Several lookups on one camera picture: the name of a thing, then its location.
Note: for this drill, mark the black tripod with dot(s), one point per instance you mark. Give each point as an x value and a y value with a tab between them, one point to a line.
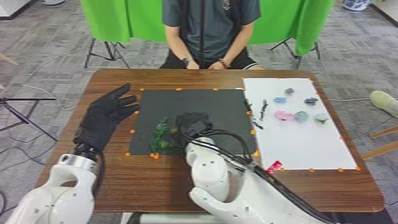
21	116

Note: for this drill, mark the person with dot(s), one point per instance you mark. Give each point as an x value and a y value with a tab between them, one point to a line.
223	20

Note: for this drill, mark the black cloth stand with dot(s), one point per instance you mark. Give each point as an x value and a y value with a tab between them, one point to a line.
300	53
110	50

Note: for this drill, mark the white sheet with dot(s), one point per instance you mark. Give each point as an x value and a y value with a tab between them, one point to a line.
296	143

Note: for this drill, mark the teal flower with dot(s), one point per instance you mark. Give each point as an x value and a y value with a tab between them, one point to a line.
303	116

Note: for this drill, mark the dark mat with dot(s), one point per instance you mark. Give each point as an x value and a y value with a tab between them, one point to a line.
202	101

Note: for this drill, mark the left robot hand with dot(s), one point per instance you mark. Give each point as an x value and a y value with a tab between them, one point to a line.
106	115

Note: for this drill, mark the pale grey bar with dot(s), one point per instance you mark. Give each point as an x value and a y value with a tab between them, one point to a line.
179	219

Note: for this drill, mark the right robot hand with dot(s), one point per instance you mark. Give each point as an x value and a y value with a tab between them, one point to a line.
191	119

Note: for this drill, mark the pink flower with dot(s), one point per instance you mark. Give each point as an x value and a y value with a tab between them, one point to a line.
284	115

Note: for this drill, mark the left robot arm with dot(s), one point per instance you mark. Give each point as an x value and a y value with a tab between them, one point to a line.
56	196

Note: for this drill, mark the pale green flower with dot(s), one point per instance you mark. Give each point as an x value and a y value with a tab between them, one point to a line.
323	118

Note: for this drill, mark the pale green shoe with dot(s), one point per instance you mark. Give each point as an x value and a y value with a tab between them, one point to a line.
385	101

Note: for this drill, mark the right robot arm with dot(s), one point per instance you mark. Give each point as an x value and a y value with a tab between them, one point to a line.
238	193

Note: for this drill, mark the grey blue flower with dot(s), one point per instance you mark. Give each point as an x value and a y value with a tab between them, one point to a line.
289	91

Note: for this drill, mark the wooden chair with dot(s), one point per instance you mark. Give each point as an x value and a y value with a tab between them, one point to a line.
383	148

